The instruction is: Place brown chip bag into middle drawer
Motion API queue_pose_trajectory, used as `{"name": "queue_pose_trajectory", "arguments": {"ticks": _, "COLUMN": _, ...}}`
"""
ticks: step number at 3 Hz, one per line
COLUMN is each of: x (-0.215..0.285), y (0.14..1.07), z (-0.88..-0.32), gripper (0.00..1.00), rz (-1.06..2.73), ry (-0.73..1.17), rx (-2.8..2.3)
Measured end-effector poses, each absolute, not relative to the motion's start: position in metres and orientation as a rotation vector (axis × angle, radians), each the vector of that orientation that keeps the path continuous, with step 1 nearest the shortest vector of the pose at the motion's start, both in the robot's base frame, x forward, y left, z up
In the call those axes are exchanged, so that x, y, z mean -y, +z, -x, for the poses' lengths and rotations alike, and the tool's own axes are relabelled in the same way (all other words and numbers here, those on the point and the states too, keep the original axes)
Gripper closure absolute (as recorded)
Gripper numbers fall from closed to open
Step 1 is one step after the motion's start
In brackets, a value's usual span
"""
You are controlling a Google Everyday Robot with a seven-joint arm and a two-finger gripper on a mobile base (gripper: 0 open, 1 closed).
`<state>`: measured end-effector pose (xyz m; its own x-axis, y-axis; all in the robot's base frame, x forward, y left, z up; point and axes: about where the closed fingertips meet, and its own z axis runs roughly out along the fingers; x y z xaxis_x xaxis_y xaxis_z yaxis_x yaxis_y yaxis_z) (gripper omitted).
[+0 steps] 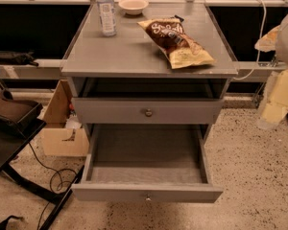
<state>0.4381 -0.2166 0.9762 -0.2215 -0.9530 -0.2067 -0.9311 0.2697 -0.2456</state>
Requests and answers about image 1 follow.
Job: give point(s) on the brown yellow chip bag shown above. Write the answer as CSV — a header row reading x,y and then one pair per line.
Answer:
x,y
180,49

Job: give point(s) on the grey drawer cabinet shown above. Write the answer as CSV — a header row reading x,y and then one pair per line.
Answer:
x,y
129,65

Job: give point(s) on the open grey middle drawer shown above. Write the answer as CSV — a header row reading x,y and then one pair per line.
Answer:
x,y
155,163

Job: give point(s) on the closed grey upper drawer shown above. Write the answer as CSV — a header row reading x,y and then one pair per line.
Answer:
x,y
146,111

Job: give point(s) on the cardboard box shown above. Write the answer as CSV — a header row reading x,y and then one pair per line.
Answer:
x,y
63,135

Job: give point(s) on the dark blue snack bar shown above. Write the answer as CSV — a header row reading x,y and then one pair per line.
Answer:
x,y
179,18

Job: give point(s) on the white paper bowl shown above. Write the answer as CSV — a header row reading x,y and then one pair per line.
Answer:
x,y
133,7

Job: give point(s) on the clear plastic water bottle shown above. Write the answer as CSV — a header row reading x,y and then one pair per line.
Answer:
x,y
107,17

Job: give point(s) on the yellow foam padding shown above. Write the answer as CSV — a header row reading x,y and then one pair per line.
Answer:
x,y
274,106

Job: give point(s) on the black item on ledge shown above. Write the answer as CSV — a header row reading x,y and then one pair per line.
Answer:
x,y
17,58

